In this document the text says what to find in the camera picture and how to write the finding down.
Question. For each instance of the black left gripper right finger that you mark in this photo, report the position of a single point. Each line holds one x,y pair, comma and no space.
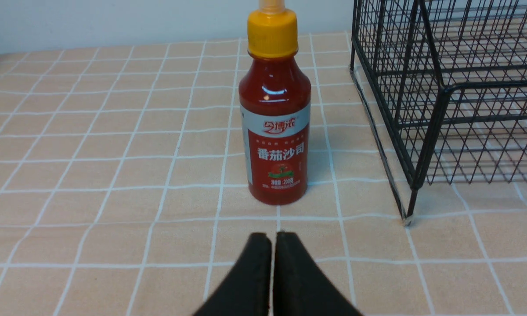
300,287

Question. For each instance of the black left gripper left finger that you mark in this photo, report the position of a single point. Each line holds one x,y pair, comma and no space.
245,291

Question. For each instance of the red ketchup bottle yellow cap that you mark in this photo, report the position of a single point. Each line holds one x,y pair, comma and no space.
275,97

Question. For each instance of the beige checkered tablecloth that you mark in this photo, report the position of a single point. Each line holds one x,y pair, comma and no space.
123,191

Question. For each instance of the black wire mesh rack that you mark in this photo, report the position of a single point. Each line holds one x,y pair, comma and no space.
449,78

